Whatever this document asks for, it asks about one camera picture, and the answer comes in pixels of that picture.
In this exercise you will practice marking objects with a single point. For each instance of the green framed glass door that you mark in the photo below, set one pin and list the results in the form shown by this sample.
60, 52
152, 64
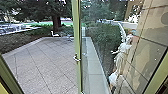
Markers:
76, 30

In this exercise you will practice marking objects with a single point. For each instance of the small outdoor metal table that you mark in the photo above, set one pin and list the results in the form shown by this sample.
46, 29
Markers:
70, 36

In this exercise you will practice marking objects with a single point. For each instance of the green outdoor shrub bed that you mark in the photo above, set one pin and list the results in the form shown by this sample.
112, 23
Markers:
103, 38

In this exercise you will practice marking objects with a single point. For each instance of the white outdoor chair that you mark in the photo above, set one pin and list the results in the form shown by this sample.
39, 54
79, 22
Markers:
54, 34

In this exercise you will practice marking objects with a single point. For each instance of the brown tree trunk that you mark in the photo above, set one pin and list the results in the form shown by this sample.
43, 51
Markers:
56, 22

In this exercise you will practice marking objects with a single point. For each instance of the green framed glass wall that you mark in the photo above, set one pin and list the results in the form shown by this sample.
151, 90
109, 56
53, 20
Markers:
8, 78

